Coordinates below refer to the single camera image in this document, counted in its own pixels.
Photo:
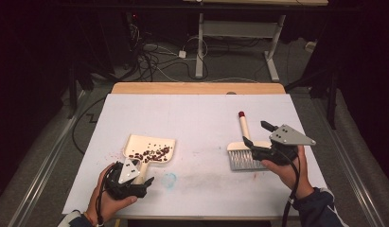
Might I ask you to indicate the black metal stand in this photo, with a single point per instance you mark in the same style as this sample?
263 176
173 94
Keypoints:
72 94
331 97

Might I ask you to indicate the person's right hand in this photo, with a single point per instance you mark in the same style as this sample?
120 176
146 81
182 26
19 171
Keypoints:
299 179

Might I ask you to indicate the white power adapter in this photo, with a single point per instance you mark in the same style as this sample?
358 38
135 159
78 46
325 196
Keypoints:
182 54

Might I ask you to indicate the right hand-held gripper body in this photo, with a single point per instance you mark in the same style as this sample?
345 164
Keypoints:
290 137

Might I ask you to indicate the white table mat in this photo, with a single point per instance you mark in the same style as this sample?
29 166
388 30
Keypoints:
198 116

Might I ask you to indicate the person's left hand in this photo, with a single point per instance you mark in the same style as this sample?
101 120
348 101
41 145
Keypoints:
105 205

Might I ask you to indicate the pile of red beans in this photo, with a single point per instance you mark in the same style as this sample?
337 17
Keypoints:
152 153

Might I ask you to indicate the small white floor box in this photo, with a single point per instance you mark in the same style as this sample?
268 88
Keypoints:
311 46

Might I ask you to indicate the cream plastic dustpan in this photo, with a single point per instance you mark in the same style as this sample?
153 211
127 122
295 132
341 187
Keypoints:
144 142

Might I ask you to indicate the wooden table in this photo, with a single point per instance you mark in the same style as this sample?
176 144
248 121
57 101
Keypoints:
198 88

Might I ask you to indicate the white metal desk frame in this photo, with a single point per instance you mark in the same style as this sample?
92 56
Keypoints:
239 29

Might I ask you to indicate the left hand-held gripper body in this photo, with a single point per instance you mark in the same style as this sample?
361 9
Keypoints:
129 171

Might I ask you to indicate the metal floor rail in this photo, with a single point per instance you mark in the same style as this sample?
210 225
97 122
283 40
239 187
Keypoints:
47 164
361 189

